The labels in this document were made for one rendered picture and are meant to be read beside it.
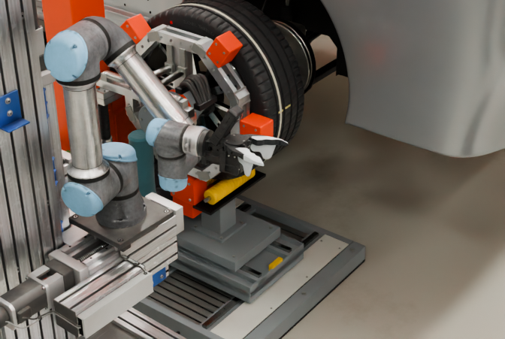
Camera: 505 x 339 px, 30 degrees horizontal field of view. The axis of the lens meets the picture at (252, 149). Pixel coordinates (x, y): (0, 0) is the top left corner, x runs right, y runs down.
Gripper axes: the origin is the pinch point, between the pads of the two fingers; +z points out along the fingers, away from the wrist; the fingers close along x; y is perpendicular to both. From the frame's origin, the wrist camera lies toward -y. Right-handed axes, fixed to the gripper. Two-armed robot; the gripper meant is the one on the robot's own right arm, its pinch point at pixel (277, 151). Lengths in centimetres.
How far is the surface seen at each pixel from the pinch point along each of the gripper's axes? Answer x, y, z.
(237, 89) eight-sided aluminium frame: -77, 16, -47
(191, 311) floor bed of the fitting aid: -77, 108, -62
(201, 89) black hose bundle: -65, 14, -54
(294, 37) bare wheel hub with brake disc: -126, 9, -46
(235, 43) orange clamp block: -76, 0, -48
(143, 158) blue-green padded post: -74, 48, -81
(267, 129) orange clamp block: -76, 27, -35
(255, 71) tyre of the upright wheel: -81, 10, -42
